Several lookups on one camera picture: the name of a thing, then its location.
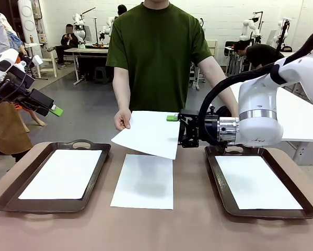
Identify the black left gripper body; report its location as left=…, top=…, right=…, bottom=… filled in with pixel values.
left=0, top=68, right=34, bottom=106

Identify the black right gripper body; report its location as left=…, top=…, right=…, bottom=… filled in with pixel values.
left=178, top=109, right=200, bottom=149

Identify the white A4 paper sheet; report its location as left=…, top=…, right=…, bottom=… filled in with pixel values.
left=111, top=110, right=181, bottom=160
left=214, top=155, right=304, bottom=210
left=18, top=149, right=103, bottom=200
left=110, top=153, right=174, bottom=210

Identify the person's left forearm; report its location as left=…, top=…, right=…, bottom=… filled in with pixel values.
left=198, top=56, right=239, bottom=118

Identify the person's right forearm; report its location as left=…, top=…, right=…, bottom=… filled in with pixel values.
left=112, top=66, right=132, bottom=115

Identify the person's right hand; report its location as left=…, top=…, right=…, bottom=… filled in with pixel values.
left=113, top=108, right=132, bottom=131

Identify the black floor tripod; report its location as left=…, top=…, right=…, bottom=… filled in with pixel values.
left=28, top=66, right=49, bottom=81

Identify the white wooden chair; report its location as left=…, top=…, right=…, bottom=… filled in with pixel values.
left=40, top=51, right=57, bottom=78

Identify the black backpack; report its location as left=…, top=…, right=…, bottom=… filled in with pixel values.
left=215, top=105, right=233, bottom=118

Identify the white standing air conditioner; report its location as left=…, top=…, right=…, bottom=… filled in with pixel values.
left=17, top=0, right=41, bottom=45

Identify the seated person in black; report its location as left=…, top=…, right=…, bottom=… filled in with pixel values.
left=47, top=24, right=80, bottom=70

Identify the person torso green T-shirt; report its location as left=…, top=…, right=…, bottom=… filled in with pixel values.
left=106, top=0, right=212, bottom=113

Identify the grey plastic stool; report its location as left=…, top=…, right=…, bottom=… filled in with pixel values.
left=94, top=66, right=112, bottom=84

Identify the grey background work table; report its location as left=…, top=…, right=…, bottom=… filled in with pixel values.
left=64, top=47, right=110, bottom=86

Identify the white drawer cabinet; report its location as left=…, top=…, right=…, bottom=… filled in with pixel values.
left=207, top=39, right=218, bottom=57

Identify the thin lamp stand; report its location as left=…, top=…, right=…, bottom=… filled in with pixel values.
left=92, top=17, right=99, bottom=45

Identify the brown plastic serving tray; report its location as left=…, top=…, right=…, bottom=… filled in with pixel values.
left=0, top=139, right=112, bottom=214
left=204, top=145, right=313, bottom=220

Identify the black-haired person in black shirt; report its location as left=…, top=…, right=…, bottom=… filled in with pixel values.
left=236, top=40, right=285, bottom=72

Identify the large white rounded table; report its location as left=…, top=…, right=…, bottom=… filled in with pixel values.
left=228, top=83, right=313, bottom=143

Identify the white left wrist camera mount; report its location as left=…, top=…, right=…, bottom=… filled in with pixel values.
left=15, top=54, right=44, bottom=70

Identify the black sleeved right arm cable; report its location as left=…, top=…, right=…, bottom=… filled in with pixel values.
left=198, top=23, right=313, bottom=146

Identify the tall black camera stand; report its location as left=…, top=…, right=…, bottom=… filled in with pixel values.
left=276, top=19, right=290, bottom=57

